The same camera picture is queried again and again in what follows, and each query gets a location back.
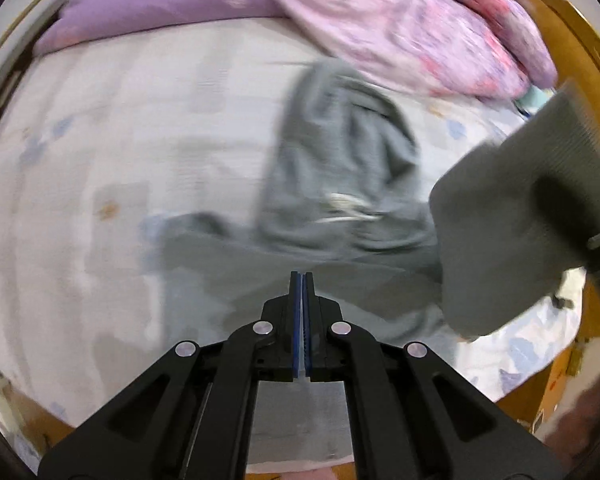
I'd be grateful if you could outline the teal cloth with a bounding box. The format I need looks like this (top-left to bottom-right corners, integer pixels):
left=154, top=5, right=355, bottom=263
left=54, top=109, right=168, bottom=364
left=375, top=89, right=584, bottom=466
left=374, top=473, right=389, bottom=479
left=514, top=85, right=553, bottom=119

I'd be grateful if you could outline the purple pillow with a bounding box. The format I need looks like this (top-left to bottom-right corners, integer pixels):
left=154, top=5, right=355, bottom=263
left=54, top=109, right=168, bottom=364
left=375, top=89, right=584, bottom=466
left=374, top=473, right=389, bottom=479
left=32, top=0, right=291, bottom=57

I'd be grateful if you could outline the grey sweatshirt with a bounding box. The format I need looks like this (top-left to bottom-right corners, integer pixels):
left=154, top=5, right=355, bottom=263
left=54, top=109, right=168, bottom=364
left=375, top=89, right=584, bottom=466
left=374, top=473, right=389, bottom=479
left=150, top=57, right=600, bottom=461

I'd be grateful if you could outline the wooden bed frame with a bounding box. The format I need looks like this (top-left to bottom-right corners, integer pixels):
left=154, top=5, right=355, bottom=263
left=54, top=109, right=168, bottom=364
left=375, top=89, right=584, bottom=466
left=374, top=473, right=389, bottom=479
left=0, top=0, right=600, bottom=461

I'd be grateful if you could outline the white printed bedsheet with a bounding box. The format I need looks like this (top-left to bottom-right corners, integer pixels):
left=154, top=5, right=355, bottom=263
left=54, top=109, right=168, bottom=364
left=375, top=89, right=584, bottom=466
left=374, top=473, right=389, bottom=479
left=0, top=15, right=586, bottom=471

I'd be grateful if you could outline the pink floral quilt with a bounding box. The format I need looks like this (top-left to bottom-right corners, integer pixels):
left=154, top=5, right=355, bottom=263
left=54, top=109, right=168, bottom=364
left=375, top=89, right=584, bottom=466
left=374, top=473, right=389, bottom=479
left=240, top=0, right=560, bottom=102

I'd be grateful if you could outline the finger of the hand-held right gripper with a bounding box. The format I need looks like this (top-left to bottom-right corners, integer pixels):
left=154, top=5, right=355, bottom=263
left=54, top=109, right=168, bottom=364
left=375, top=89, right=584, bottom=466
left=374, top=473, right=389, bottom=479
left=532, top=175, right=600, bottom=273

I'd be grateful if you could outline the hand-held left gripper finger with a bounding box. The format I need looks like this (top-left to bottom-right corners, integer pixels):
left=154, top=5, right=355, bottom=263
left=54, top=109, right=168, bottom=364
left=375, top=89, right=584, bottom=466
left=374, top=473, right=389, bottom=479
left=37, top=271, right=305, bottom=480
left=305, top=272, right=566, bottom=480

